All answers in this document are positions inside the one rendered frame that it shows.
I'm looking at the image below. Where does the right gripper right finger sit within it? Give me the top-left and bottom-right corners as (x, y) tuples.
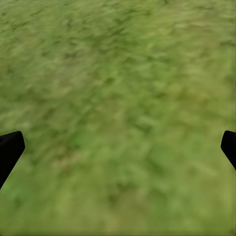
(221, 130), (236, 169)

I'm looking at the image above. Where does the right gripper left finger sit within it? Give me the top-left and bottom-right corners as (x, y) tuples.
(0, 131), (25, 189)

